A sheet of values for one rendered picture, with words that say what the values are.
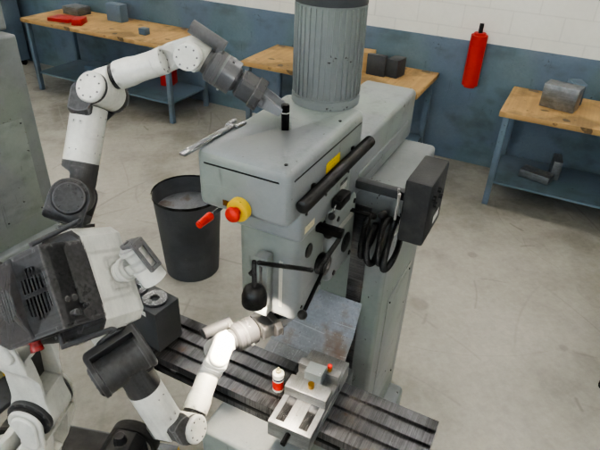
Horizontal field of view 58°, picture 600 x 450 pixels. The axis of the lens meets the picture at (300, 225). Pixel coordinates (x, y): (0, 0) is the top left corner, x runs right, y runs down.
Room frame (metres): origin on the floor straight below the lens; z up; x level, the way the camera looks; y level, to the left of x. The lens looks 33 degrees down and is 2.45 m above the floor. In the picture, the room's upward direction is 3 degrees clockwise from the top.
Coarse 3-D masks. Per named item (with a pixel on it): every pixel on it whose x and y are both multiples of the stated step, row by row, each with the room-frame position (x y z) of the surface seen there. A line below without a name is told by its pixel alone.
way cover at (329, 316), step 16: (320, 304) 1.64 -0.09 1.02; (336, 304) 1.63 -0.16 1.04; (352, 304) 1.61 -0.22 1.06; (304, 320) 1.63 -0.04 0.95; (320, 320) 1.61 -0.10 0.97; (336, 320) 1.60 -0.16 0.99; (352, 320) 1.58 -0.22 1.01; (272, 336) 1.61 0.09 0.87; (288, 336) 1.60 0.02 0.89; (304, 336) 1.59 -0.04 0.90; (320, 336) 1.57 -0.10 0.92; (336, 336) 1.56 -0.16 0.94; (352, 336) 1.55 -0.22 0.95; (272, 352) 1.54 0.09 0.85; (288, 352) 1.54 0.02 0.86; (304, 352) 1.54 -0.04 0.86; (320, 352) 1.53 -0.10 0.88; (336, 352) 1.52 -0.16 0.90
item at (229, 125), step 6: (234, 120) 1.36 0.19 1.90; (228, 126) 1.32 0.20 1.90; (234, 126) 1.32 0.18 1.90; (240, 126) 1.33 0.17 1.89; (216, 132) 1.27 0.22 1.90; (222, 132) 1.28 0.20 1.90; (204, 138) 1.23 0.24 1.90; (210, 138) 1.23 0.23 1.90; (198, 144) 1.20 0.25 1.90; (204, 144) 1.21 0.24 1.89; (186, 150) 1.16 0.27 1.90; (192, 150) 1.16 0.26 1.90
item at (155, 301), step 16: (144, 288) 1.58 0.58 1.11; (160, 288) 1.60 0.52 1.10; (144, 304) 1.51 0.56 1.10; (160, 304) 1.50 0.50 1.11; (176, 304) 1.54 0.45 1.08; (144, 320) 1.49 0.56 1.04; (160, 320) 1.47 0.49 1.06; (176, 320) 1.54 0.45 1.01; (144, 336) 1.50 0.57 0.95; (160, 336) 1.46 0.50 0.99; (176, 336) 1.53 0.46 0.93
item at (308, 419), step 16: (304, 368) 1.32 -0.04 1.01; (336, 368) 1.35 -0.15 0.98; (336, 384) 1.27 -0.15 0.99; (288, 400) 1.20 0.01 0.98; (272, 416) 1.14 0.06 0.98; (288, 416) 1.14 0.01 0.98; (304, 416) 1.14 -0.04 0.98; (320, 416) 1.14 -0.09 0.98; (272, 432) 1.11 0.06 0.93; (288, 432) 1.09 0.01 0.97; (304, 432) 1.08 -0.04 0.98; (304, 448) 1.07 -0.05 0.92
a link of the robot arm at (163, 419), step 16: (160, 384) 0.95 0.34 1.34; (144, 400) 0.90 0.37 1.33; (160, 400) 0.92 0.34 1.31; (144, 416) 0.90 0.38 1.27; (160, 416) 0.90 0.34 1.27; (176, 416) 0.93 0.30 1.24; (192, 416) 0.95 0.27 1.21; (160, 432) 0.89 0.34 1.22; (176, 432) 0.89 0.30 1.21; (192, 432) 0.92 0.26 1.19
